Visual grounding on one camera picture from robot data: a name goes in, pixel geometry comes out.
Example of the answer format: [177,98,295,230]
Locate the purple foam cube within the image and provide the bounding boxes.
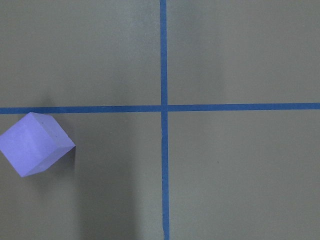
[0,112,76,177]

